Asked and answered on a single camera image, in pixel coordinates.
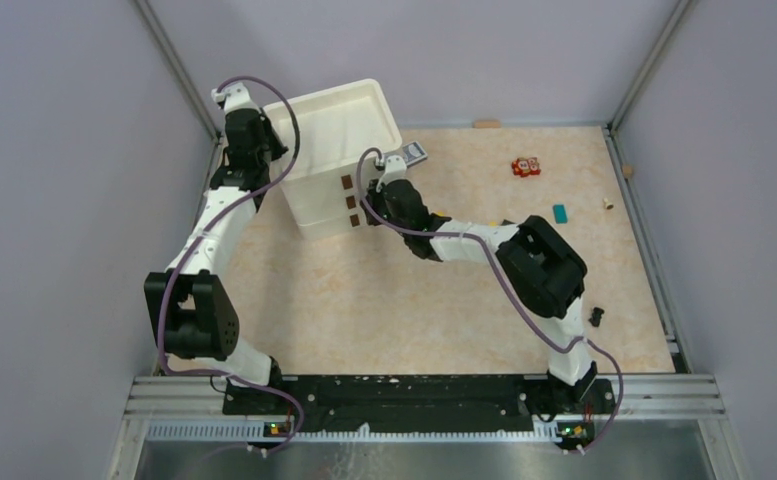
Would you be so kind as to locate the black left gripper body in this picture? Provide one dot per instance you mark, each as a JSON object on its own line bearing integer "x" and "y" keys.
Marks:
{"x": 274, "y": 147}

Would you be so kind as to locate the white plastic drawer organizer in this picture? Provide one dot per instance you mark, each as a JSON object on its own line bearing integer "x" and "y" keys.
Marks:
{"x": 336, "y": 126}

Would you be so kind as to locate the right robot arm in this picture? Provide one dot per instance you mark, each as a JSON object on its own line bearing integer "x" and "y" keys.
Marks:
{"x": 543, "y": 275}

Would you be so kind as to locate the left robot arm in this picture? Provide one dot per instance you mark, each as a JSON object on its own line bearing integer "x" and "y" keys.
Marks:
{"x": 192, "y": 316}

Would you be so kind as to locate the blue playing card deck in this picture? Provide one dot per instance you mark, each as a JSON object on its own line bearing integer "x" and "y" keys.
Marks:
{"x": 413, "y": 153}

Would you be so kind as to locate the teal toy block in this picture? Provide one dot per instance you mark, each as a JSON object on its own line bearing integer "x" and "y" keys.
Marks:
{"x": 560, "y": 214}

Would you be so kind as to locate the small black clip part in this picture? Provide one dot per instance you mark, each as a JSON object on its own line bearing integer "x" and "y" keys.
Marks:
{"x": 596, "y": 316}

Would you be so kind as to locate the wooden block at wall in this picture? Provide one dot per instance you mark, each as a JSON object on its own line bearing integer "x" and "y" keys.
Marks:
{"x": 486, "y": 124}

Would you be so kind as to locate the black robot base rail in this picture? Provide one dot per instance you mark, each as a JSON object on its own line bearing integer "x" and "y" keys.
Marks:
{"x": 421, "y": 403}

